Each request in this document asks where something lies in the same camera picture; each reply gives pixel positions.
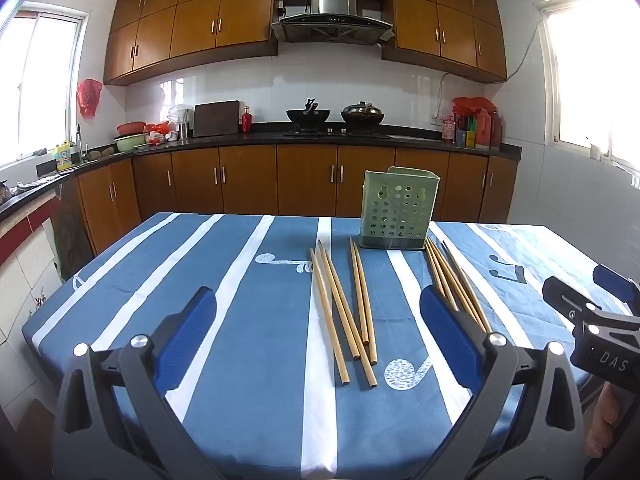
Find black kitchen countertop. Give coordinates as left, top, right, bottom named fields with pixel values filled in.
left=0, top=122, right=522, bottom=221

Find steel range hood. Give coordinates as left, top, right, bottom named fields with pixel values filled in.
left=270, top=0, right=395, bottom=45

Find group of condiment bottles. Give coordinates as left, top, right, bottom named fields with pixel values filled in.
left=440, top=110, right=503, bottom=150

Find green basin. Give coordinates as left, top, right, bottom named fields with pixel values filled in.
left=113, top=132, right=150, bottom=152

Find dark cutting board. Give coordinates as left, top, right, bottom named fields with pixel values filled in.
left=192, top=100, right=241, bottom=138

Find person's right hand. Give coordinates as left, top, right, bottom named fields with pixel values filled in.
left=585, top=382, right=626, bottom=461

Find dark pot with lid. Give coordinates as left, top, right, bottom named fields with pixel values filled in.
left=341, top=101, right=386, bottom=126

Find black wok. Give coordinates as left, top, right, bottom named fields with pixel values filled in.
left=286, top=97, right=332, bottom=128

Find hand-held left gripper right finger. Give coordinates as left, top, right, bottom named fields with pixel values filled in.
left=419, top=285, right=586, bottom=480

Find wooden base cabinets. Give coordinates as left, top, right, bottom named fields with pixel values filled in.
left=75, top=144, right=518, bottom=256

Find window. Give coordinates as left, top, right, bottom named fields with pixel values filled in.
left=0, top=2, right=88, bottom=173
left=535, top=0, right=640, bottom=161

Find hanging red plastic bag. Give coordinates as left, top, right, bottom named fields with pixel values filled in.
left=76, top=79, right=103, bottom=121

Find gas stove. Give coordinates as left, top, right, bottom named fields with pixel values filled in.
left=282, top=127, right=393, bottom=140

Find dark patterned cloth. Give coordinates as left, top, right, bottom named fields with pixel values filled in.
left=52, top=185, right=95, bottom=281

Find wooden wall cabinet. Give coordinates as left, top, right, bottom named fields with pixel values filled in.
left=382, top=0, right=508, bottom=82
left=103, top=0, right=278, bottom=86

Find green perforated utensil holder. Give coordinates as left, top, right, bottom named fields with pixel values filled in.
left=359, top=166, right=441, bottom=251

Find blue white striped tablecloth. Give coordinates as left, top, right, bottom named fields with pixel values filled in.
left=21, top=211, right=640, bottom=480

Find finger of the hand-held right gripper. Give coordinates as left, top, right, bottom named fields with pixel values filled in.
left=593, top=264, right=640, bottom=311
left=542, top=276, right=601, bottom=329

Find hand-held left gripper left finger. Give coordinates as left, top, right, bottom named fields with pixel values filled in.
left=50, top=286, right=226, bottom=480

